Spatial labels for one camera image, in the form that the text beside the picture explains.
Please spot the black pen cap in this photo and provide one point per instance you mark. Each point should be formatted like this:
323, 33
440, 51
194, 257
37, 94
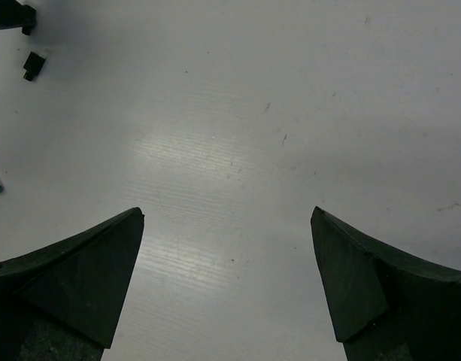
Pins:
33, 66

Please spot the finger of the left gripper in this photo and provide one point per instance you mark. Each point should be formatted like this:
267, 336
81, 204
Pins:
14, 15

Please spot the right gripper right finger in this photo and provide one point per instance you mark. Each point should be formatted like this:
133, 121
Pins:
384, 303

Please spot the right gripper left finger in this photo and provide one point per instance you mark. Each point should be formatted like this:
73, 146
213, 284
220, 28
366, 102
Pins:
64, 301

